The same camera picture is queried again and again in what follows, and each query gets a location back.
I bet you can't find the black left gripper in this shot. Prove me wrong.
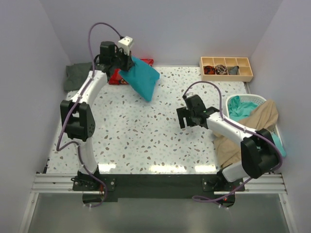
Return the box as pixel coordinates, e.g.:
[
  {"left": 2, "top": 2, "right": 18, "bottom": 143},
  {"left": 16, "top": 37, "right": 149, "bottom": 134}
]
[{"left": 111, "top": 48, "right": 135, "bottom": 73}]

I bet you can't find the teal t shirt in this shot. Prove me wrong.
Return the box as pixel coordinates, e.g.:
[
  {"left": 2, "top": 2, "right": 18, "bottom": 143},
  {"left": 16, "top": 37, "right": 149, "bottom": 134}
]
[
  {"left": 119, "top": 56, "right": 160, "bottom": 102},
  {"left": 226, "top": 94, "right": 286, "bottom": 157}
]

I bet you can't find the beige t shirt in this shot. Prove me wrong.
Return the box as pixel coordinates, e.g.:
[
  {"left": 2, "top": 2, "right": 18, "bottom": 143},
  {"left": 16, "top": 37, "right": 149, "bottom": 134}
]
[{"left": 213, "top": 97, "right": 286, "bottom": 168}]

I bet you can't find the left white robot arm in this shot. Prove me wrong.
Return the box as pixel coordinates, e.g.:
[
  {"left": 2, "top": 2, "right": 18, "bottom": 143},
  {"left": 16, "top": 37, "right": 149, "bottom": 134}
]
[{"left": 60, "top": 37, "right": 134, "bottom": 190}]

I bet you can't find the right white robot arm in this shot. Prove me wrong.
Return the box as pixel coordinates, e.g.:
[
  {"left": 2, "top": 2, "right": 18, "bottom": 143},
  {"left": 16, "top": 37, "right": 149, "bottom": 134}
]
[{"left": 176, "top": 95, "right": 282, "bottom": 191}]

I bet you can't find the red cartoon folded cloth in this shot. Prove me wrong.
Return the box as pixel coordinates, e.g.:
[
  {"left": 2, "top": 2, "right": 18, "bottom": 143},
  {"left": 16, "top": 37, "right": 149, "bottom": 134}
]
[{"left": 108, "top": 59, "right": 154, "bottom": 85}]

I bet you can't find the folded grey t shirt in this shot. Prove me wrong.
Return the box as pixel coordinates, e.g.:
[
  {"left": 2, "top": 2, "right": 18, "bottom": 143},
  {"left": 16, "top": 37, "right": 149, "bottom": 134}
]
[{"left": 63, "top": 62, "right": 92, "bottom": 92}]

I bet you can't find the orange black rolled sock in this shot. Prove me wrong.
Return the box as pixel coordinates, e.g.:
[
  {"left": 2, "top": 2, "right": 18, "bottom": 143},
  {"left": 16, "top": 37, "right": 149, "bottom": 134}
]
[{"left": 203, "top": 66, "right": 216, "bottom": 75}]

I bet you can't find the patterned rolled sock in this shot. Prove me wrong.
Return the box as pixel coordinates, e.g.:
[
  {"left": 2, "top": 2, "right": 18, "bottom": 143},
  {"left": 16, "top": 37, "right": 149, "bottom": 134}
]
[{"left": 215, "top": 64, "right": 228, "bottom": 75}]

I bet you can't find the grey rolled sock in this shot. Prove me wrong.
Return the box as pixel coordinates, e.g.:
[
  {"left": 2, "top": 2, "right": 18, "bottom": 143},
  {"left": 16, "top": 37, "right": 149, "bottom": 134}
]
[{"left": 228, "top": 66, "right": 239, "bottom": 75}]

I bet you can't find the white plastic laundry basket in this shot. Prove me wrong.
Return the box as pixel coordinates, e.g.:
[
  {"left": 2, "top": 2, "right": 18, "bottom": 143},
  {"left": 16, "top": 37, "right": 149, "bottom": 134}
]
[{"left": 225, "top": 94, "right": 286, "bottom": 157}]

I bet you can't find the wooden compartment box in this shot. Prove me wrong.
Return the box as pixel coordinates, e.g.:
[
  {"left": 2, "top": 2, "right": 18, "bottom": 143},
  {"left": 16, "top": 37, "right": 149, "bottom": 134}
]
[{"left": 199, "top": 57, "right": 254, "bottom": 83}]

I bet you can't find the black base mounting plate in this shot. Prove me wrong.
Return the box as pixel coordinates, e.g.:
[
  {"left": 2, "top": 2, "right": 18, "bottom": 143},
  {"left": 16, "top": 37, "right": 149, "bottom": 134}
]
[{"left": 71, "top": 173, "right": 245, "bottom": 204}]

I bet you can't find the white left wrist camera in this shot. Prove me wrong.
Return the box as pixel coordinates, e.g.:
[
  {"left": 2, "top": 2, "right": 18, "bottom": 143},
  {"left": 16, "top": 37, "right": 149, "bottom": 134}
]
[{"left": 118, "top": 36, "right": 134, "bottom": 55}]

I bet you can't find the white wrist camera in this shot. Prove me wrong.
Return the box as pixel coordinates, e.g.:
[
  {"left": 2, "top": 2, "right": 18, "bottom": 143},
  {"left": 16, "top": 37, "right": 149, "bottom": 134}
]
[
  {"left": 118, "top": 36, "right": 134, "bottom": 55},
  {"left": 182, "top": 92, "right": 193, "bottom": 100}
]

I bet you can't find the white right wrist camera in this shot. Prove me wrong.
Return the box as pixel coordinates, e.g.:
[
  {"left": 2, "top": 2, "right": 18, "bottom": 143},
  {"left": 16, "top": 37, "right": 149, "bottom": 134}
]
[{"left": 182, "top": 92, "right": 193, "bottom": 100}]

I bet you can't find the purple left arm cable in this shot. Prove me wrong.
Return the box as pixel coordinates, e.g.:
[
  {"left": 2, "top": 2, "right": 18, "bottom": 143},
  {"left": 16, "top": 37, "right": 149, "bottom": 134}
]
[{"left": 56, "top": 22, "right": 124, "bottom": 207}]

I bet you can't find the aluminium frame rail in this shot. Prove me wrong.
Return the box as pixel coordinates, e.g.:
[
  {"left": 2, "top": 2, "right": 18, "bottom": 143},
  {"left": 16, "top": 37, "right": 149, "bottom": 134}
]
[{"left": 31, "top": 173, "right": 287, "bottom": 194}]

